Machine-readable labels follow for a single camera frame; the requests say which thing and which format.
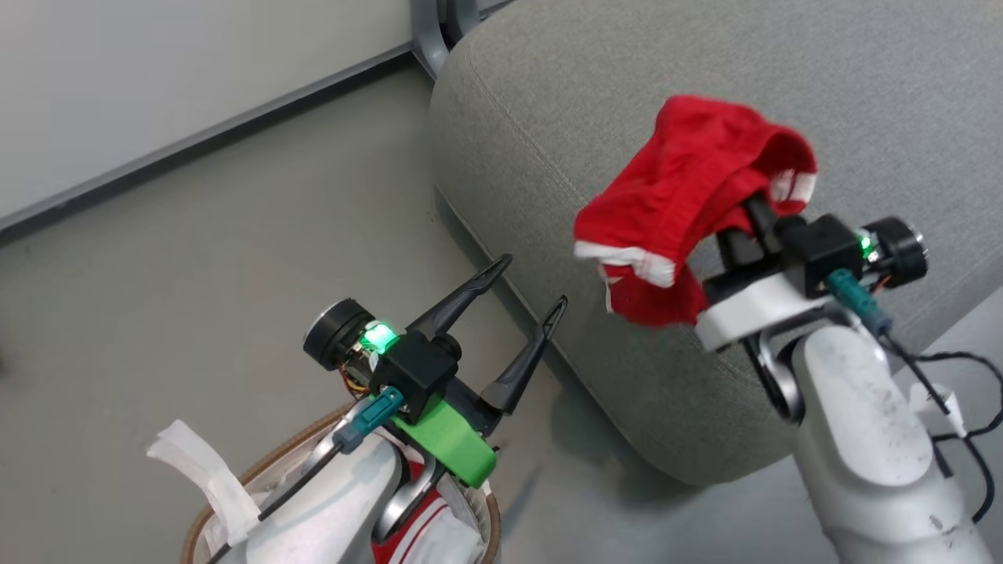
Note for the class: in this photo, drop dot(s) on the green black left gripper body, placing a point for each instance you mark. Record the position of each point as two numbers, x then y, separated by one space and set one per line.
454 446

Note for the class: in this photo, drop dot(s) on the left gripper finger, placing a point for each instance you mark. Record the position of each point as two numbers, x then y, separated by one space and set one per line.
525 368
462 299

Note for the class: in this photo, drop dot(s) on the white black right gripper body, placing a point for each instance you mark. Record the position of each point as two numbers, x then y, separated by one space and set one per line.
756 309

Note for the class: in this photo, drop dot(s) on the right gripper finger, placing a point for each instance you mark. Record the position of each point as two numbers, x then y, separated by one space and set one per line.
736 247
760 215

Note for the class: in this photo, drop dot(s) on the red shorts with white trim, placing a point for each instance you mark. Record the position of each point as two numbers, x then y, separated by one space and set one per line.
682 196

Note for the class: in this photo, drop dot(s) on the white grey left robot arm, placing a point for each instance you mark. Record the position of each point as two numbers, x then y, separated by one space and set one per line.
345 501

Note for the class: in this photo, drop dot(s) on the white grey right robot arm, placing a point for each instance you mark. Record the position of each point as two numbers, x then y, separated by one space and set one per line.
870 439

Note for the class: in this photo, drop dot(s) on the round wicker laundry basket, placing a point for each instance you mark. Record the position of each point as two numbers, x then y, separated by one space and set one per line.
235 486

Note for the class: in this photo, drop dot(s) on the red white striped garment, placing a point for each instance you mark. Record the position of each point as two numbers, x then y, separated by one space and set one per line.
427 533

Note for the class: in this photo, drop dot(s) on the black left wrist motor cylinder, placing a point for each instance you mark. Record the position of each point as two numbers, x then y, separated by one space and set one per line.
333 333

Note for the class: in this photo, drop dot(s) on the black wrist motor cylinder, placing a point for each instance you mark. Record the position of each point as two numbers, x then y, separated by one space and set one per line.
333 333
897 251

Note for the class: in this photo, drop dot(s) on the black right wrist motor cylinder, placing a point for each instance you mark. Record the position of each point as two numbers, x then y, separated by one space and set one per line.
897 251

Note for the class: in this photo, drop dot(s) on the grey fabric sofa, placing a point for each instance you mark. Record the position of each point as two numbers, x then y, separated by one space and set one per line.
627 94

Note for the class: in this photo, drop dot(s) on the grey metal furniture leg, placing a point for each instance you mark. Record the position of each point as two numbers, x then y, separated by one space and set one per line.
431 35

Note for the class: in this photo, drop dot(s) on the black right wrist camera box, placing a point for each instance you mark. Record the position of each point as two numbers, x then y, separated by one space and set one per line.
819 251

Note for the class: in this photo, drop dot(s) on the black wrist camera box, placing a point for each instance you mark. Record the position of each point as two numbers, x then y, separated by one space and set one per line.
419 368
819 251

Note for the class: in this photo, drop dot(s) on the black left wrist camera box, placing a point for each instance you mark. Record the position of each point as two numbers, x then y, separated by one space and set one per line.
419 368

